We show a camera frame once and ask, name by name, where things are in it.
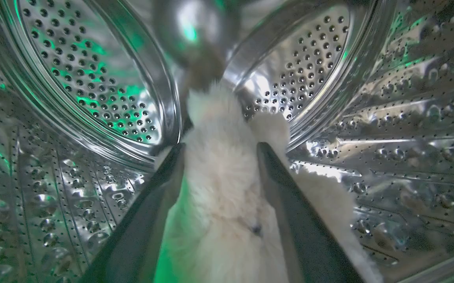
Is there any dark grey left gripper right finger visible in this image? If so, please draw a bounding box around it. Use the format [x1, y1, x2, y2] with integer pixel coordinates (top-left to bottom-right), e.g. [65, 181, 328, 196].
[256, 142, 365, 283]

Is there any white fluffy plush toy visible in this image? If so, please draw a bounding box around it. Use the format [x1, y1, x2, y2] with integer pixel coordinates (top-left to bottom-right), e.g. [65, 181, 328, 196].
[154, 81, 385, 283]

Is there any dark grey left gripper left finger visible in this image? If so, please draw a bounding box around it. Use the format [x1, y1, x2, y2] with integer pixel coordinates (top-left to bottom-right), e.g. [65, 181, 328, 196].
[78, 143, 186, 283]

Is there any stainless steel washing machine drum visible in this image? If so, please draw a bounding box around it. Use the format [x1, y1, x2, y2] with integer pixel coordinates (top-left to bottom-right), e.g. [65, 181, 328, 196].
[0, 0, 454, 283]

